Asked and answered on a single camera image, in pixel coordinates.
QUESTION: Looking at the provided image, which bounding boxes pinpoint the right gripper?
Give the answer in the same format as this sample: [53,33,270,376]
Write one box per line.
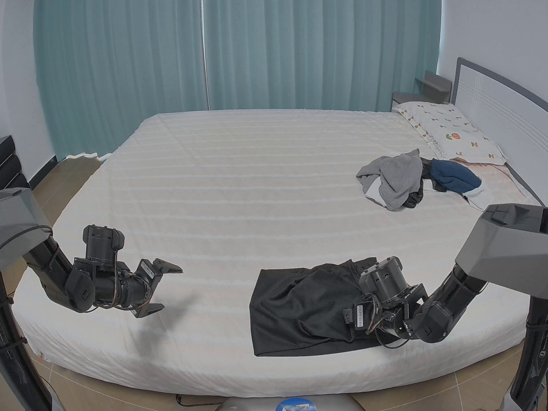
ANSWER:
[342,299,405,338]

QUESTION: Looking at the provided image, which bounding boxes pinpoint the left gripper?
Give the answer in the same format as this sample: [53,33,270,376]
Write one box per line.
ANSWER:
[119,259,184,319]

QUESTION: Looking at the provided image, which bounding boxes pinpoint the black T-shirt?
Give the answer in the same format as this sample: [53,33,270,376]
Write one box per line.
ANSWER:
[249,256,386,357]

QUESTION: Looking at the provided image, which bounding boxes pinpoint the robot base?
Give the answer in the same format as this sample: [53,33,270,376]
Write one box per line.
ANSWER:
[218,396,360,411]

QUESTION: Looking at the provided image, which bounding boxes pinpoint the bed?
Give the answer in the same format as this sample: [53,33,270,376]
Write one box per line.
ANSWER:
[13,56,548,398]

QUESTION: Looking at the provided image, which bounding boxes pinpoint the black garment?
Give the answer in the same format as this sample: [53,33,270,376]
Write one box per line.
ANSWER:
[404,158,448,209]

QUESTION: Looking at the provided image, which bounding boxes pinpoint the grey garment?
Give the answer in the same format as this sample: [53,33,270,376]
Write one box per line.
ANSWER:
[356,148,424,211]

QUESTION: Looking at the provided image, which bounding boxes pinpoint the white knit garment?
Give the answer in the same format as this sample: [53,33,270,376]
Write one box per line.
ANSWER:
[462,184,493,211]

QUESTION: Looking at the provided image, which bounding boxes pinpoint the dark blue garment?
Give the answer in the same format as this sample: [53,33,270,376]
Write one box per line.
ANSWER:
[430,159,481,192]

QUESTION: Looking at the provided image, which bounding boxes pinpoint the black chest of drawers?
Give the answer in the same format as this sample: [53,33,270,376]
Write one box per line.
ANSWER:
[0,135,31,192]

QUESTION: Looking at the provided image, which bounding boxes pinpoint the white printed pillow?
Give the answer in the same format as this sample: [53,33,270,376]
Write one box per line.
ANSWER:
[392,101,509,164]

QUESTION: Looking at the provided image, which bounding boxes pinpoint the blue-green curtain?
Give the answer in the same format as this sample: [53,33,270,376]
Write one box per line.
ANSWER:
[203,0,442,112]
[33,0,208,159]

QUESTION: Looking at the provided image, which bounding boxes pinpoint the grey bedside table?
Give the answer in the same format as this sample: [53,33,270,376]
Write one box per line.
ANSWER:
[392,70,452,110]

